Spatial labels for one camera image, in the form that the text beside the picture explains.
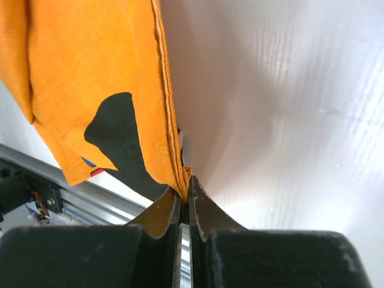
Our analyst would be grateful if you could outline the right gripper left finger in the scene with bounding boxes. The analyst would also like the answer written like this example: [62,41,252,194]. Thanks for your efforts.
[126,188,182,287]

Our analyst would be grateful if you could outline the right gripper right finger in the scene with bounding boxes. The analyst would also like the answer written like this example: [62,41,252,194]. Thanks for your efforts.
[188,176,246,287]

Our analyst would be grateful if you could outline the orange cartoon mouse towel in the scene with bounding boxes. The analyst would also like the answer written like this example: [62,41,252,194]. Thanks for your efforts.
[1,1,191,200]

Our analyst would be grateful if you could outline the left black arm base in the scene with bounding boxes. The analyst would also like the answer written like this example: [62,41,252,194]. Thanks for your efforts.
[1,159,64,221]

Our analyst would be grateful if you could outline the aluminium mounting rail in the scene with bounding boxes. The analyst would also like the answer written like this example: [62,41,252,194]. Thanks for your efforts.
[1,145,151,225]

